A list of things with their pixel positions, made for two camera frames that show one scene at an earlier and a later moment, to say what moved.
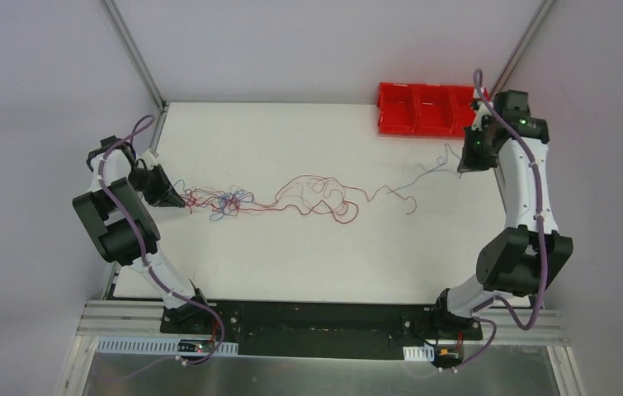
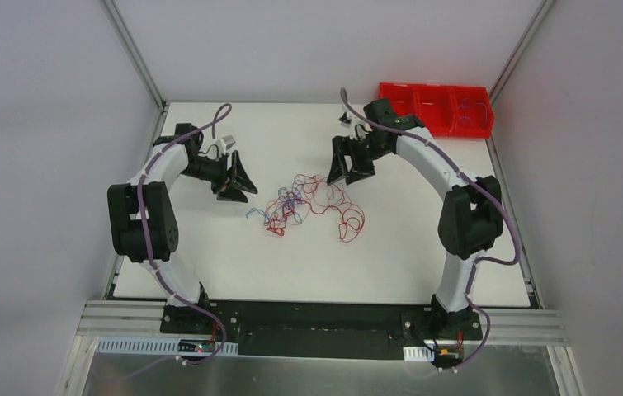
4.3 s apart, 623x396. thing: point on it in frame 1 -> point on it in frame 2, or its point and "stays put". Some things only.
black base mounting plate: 323,329 stays put
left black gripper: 157,186 -> 224,176
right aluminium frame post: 542,11 stays put
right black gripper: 474,154 -> 355,154
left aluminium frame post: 126,43 stays put
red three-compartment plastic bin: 426,110 stays put
